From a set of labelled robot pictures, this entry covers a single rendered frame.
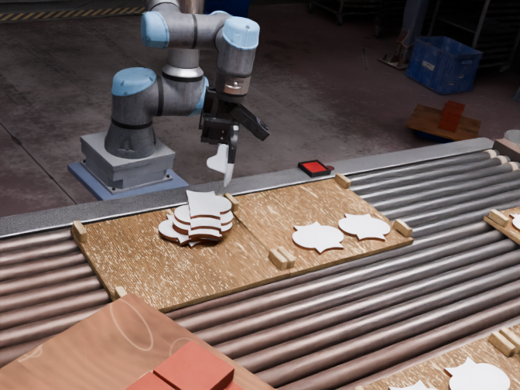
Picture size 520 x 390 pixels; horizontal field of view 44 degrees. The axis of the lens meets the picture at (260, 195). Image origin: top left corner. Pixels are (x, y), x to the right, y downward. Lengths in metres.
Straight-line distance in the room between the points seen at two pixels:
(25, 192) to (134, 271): 2.16
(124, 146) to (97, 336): 0.82
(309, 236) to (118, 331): 0.66
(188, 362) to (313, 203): 1.11
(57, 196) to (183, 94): 1.81
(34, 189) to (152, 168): 1.77
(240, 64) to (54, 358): 0.68
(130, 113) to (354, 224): 0.69
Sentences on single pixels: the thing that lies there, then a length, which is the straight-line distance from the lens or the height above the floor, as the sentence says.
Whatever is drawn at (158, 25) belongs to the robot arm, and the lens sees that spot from 1.41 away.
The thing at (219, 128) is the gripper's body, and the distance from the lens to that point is 1.42.
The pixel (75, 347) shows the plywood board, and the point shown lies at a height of 1.04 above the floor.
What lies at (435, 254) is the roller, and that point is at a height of 0.91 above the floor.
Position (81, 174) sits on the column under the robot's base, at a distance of 1.98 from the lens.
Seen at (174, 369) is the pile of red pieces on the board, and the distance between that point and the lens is 0.77.
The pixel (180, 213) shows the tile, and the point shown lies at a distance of 1.60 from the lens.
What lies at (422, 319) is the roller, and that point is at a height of 0.92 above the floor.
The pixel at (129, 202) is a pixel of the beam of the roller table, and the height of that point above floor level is 0.91.
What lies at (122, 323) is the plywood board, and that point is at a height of 1.04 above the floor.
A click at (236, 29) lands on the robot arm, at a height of 1.47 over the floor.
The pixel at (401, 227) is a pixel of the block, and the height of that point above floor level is 0.95.
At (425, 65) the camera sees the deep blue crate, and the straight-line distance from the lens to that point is 6.11.
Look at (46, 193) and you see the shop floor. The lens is 3.57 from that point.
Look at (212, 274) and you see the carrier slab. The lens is 1.49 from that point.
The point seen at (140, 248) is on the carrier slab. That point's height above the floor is 0.94.
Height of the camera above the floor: 1.84
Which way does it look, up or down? 30 degrees down
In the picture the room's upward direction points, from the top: 10 degrees clockwise
